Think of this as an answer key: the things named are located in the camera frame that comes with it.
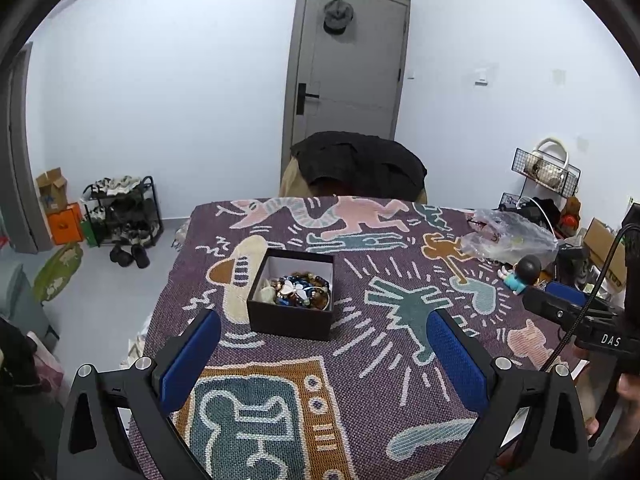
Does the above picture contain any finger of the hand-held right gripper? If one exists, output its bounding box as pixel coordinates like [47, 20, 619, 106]
[522, 282, 591, 323]

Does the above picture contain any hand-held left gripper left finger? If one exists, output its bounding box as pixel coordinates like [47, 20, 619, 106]
[57, 308, 223, 480]

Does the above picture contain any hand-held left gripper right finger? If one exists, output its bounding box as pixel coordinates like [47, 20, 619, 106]
[426, 307, 591, 480]

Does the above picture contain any black jewelry box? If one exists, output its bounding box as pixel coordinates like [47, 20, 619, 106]
[246, 248, 335, 342]

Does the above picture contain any pile of jewelry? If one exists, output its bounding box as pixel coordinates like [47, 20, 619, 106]
[255, 271, 332, 311]

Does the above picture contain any person's right hand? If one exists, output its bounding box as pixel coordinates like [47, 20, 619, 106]
[584, 372, 640, 448]

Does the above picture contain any dark object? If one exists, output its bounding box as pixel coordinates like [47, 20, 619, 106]
[555, 247, 591, 288]

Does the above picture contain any toy figure with black hair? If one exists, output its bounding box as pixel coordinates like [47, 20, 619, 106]
[497, 255, 543, 293]

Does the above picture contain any open cardboard box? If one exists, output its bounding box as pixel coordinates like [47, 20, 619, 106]
[582, 217, 628, 293]

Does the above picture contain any clear plastic bag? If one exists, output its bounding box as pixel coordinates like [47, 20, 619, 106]
[460, 208, 558, 266]

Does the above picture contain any black bag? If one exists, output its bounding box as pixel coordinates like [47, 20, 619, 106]
[520, 199, 562, 233]

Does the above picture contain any brown plush toy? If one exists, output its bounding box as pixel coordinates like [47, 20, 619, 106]
[560, 196, 582, 233]

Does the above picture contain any purple printed blanket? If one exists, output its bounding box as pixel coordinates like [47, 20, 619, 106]
[127, 196, 586, 480]

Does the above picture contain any pink cloth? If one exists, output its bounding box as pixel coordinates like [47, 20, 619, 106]
[30, 340, 66, 388]

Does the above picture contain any white handbag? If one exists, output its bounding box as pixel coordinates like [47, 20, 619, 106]
[531, 136, 571, 188]

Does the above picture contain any green floor mat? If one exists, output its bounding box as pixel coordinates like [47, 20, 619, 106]
[32, 242, 85, 303]

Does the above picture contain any green bag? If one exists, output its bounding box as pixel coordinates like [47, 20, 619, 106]
[80, 212, 101, 248]

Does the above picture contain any group of shoes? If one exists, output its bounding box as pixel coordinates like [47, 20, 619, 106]
[87, 176, 161, 243]

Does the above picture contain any black shoe rack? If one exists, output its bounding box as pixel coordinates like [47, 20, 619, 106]
[81, 176, 164, 249]

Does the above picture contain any dark cloth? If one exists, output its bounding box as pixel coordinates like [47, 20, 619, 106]
[0, 315, 41, 401]

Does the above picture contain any grey cabinet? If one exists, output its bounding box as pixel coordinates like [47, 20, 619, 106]
[0, 260, 58, 356]

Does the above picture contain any orange box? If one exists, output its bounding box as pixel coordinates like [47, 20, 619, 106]
[47, 202, 85, 246]

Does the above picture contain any tan chair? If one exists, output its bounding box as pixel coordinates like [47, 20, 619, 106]
[279, 157, 428, 205]

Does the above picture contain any small cardboard box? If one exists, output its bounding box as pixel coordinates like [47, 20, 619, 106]
[36, 167, 68, 213]

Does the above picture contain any black garment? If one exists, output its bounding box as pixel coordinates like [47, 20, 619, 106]
[291, 131, 428, 201]

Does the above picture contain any grey door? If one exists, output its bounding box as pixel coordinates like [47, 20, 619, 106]
[281, 0, 412, 196]

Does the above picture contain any grey hat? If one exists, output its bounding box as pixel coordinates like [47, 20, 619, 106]
[323, 0, 356, 36]

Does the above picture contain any black cable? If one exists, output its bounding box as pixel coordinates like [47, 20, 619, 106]
[544, 226, 632, 372]

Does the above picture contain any black wire rack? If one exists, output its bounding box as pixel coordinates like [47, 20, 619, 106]
[499, 147, 582, 211]

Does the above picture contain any grey door frame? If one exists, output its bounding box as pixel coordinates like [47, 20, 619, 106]
[0, 42, 41, 256]

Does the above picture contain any black door lock handle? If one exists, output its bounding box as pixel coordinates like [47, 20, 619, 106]
[296, 82, 321, 115]

